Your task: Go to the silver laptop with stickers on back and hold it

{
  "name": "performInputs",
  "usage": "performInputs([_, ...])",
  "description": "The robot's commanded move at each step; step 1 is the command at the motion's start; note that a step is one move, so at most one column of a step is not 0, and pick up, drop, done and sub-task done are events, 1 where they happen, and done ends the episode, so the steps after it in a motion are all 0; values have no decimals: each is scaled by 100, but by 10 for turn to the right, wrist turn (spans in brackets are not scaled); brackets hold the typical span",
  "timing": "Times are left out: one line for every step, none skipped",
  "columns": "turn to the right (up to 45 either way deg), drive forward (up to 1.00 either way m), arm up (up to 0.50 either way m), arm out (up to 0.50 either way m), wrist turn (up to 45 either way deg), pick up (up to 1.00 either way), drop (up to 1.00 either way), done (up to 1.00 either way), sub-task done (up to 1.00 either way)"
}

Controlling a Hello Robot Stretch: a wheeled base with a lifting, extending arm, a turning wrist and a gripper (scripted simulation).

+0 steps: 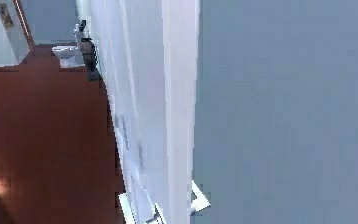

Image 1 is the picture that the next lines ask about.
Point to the white room door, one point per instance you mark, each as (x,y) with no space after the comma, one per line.
(147,100)

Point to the dark bin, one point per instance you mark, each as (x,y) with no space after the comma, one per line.
(90,56)

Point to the white toilet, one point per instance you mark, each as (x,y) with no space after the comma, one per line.
(67,53)

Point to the framed wall picture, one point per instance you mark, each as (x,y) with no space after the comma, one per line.
(5,15)

